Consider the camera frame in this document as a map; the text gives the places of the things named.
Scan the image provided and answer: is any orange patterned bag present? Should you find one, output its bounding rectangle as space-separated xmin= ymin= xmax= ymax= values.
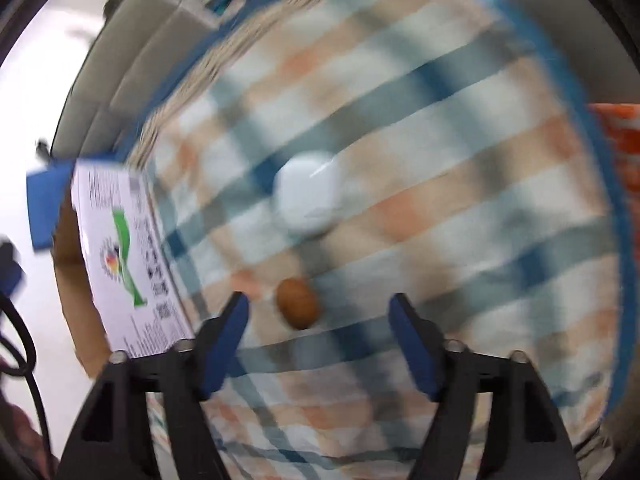
xmin=587 ymin=102 xmax=640 ymax=171

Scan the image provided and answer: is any white earbud case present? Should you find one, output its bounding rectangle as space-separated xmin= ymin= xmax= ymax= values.
xmin=274 ymin=151 xmax=346 ymax=238

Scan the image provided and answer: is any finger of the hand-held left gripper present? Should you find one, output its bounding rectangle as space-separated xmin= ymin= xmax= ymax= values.
xmin=0 ymin=242 xmax=26 ymax=296

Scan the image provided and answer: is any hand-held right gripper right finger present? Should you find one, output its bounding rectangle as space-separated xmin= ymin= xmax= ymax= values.
xmin=389 ymin=292 xmax=583 ymax=480

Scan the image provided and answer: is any blue exercise mat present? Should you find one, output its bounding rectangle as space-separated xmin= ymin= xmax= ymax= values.
xmin=27 ymin=157 xmax=76 ymax=251

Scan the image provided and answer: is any small brown oval nut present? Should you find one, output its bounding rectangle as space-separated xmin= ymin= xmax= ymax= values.
xmin=276 ymin=277 xmax=319 ymax=330

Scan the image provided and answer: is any grey chair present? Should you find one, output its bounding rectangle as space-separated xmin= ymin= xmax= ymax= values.
xmin=510 ymin=0 xmax=640 ymax=106

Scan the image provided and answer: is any person's left forearm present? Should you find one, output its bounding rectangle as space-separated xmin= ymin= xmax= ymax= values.
xmin=0 ymin=400 xmax=56 ymax=480

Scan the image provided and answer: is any plaid blanket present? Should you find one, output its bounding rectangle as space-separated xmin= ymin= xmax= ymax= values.
xmin=125 ymin=0 xmax=636 ymax=480

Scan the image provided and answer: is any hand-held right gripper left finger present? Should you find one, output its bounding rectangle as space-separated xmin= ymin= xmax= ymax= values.
xmin=57 ymin=291 xmax=250 ymax=480

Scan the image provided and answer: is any cardboard box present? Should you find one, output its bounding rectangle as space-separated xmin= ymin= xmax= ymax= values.
xmin=52 ymin=160 xmax=197 ymax=378

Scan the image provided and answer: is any black cable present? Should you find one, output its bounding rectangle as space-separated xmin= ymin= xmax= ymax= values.
xmin=0 ymin=290 xmax=55 ymax=466

